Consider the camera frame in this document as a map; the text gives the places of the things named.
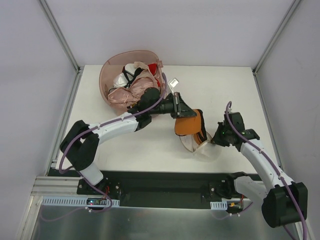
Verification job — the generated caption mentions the white mesh laundry bag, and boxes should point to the white mesh laundry bag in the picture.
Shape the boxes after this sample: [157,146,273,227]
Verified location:
[179,132,222,162]

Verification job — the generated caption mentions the orange bra black trim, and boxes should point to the orange bra black trim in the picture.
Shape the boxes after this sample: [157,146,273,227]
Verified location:
[174,109,208,145]

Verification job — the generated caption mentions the pink bra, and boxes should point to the pink bra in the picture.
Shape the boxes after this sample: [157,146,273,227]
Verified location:
[107,76,161,104]

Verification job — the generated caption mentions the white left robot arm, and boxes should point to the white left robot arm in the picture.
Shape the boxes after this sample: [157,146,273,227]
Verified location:
[59,87,198,195]

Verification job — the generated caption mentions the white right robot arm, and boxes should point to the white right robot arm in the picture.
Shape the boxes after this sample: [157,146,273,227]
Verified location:
[212,112,308,228]

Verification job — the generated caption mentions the red bra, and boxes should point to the red bra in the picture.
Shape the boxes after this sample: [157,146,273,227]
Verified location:
[147,63,161,87]

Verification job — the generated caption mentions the white bra black trim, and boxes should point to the white bra black trim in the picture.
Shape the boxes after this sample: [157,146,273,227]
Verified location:
[113,63,142,89]

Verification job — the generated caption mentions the pink translucent plastic basket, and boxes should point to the pink translucent plastic basket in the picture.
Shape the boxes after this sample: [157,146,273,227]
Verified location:
[99,50,166,116]

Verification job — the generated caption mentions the metal front sheet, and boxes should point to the metal front sheet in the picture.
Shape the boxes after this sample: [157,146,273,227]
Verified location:
[18,196,303,240]

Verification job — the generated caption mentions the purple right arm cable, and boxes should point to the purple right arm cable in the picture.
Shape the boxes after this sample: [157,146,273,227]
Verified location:
[224,101,309,240]

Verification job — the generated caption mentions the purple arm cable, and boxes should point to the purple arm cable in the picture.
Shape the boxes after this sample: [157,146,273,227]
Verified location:
[59,72,168,213]
[224,101,309,240]

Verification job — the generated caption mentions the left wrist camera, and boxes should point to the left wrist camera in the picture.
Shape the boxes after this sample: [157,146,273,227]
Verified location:
[168,78,179,93]

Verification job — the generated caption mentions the right white cable duct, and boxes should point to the right white cable duct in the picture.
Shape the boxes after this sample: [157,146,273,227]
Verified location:
[210,201,228,211]

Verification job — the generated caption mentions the white cable duct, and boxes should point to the white cable duct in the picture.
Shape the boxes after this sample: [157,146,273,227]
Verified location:
[210,201,228,211]
[41,196,120,208]

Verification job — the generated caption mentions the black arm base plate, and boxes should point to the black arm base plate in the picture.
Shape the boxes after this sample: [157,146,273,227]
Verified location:
[76,171,263,210]

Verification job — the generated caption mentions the left aluminium frame post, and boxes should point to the left aluminium frame post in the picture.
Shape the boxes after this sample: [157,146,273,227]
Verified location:
[37,0,85,75]

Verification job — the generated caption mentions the aluminium frame post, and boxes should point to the aluminium frame post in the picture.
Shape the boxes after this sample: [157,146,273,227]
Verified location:
[37,0,85,75]
[252,0,303,76]

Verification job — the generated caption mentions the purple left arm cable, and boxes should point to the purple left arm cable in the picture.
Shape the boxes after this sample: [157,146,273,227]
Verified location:
[59,72,168,213]

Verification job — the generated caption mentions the right aluminium frame post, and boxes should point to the right aluminium frame post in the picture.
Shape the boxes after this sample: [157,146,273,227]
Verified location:
[252,0,303,76]

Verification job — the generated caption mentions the front aluminium frame rail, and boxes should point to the front aluminium frame rail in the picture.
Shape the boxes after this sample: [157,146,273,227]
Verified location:
[31,174,86,197]

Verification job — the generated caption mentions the left white cable duct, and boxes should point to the left white cable duct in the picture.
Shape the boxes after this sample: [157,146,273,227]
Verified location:
[41,196,120,208]

